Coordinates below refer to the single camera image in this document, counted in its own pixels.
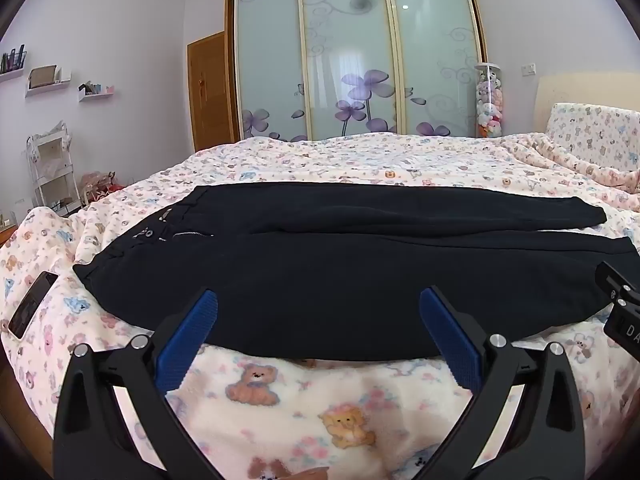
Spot cream bed headboard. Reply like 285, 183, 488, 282
535, 74, 640, 136

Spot bear printed blanket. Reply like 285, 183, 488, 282
0, 130, 640, 480

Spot white wall shelf with box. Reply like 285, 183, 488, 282
25, 65, 72, 97

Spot white wall shelf with books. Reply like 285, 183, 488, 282
0, 45, 27, 82

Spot clear tube of plush toys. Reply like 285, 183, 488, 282
474, 62, 505, 138

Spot pink plush pile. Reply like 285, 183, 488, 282
80, 170, 126, 206

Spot bear printed pillow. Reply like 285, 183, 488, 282
542, 102, 640, 173

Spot wardrobe with floral glass doors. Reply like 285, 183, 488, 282
225, 0, 488, 143

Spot white storage cart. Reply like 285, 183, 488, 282
26, 120, 83, 217

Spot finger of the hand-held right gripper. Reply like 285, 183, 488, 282
595, 260, 640, 307

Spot black smartphone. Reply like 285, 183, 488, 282
7, 271, 60, 339

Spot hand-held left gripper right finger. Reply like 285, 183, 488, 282
419, 286, 587, 480

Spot black pants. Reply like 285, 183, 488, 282
72, 183, 640, 362

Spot small white wall shelf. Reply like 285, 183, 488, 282
77, 80, 117, 103

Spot wooden door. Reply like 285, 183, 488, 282
187, 31, 240, 153

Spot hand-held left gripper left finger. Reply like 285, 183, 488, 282
52, 287, 221, 480

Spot cardboard box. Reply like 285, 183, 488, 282
27, 65, 58, 89

